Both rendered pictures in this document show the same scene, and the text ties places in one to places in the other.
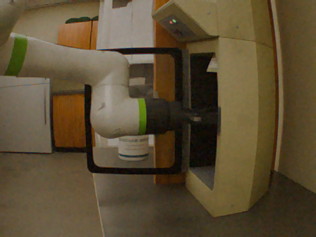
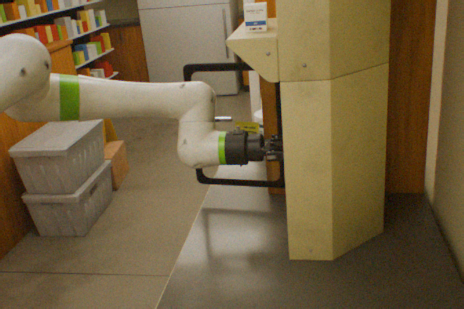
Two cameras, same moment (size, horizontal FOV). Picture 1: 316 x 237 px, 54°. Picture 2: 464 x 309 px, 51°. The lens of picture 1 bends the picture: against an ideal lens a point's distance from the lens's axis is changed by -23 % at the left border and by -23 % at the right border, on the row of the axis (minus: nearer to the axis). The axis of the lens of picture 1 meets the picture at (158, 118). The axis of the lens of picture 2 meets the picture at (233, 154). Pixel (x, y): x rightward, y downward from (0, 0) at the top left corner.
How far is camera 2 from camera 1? 0.57 m
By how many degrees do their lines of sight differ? 26
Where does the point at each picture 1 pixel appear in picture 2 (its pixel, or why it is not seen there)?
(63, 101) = not seen: hidden behind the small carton
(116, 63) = (196, 100)
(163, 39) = not seen: hidden behind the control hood
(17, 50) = (67, 101)
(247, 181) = (324, 227)
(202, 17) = (260, 61)
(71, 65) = (143, 107)
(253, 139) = (326, 185)
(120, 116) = (199, 153)
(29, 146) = not seen: hidden behind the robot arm
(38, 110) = (215, 40)
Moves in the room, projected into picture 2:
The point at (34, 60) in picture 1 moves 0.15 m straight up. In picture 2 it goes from (94, 107) to (81, 46)
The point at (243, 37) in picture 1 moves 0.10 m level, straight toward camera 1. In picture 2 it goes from (313, 78) to (292, 90)
